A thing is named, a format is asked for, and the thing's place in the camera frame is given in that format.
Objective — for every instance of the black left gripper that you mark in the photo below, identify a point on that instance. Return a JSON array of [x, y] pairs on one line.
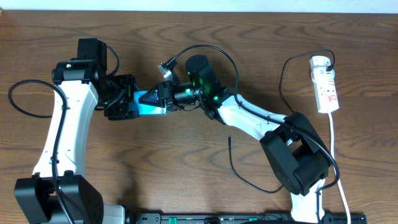
[[125, 97]]

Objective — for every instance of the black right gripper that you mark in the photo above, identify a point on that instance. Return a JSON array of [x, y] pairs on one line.
[[165, 89]]

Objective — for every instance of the blue Galaxy smartphone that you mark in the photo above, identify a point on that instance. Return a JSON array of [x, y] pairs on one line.
[[146, 110]]

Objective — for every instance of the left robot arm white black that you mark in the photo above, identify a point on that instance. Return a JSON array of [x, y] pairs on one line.
[[58, 191]]

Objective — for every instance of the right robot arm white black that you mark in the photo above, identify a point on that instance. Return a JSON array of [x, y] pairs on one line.
[[297, 155]]

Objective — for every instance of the white USB charger adapter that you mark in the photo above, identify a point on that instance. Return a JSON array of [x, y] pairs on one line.
[[320, 61]]

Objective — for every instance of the white power strip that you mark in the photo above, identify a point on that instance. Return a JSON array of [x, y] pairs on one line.
[[325, 90]]

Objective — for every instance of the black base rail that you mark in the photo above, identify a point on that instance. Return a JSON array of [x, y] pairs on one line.
[[157, 218]]

